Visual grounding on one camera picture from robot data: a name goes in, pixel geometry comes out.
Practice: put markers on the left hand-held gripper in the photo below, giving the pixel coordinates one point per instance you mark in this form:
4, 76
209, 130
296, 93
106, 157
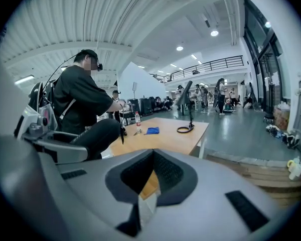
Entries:
31, 123

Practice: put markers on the black equipment cabinets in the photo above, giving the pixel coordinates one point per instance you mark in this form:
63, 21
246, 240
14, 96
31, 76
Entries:
144, 105

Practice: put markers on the dark framed glass doors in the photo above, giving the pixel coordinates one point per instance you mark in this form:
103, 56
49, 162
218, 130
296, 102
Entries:
263, 66

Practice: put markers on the round ceiling light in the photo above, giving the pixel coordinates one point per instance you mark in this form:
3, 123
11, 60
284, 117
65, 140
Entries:
214, 32
179, 48

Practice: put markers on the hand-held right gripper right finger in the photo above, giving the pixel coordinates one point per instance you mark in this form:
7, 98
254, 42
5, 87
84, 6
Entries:
210, 210

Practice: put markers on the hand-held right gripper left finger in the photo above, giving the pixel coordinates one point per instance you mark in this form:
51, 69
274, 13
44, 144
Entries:
90, 197

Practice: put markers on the wooden slat platform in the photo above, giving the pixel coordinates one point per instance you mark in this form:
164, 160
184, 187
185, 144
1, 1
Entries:
266, 177

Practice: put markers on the row of shoes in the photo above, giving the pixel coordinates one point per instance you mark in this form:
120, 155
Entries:
282, 134

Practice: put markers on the blue cloth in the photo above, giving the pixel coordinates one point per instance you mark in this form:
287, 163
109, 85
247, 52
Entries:
152, 130

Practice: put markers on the clear water bottle red label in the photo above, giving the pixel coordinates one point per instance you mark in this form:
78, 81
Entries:
138, 122

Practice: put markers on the long ceiling light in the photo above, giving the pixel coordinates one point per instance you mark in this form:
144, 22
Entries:
24, 79

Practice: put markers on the white and yellow cups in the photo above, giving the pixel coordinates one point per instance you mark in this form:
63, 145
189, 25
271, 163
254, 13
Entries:
297, 168

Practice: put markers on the black mezzanine railing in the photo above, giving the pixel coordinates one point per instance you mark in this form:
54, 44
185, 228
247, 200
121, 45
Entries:
205, 66

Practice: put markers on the cardboard box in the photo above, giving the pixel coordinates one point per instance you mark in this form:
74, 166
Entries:
282, 118

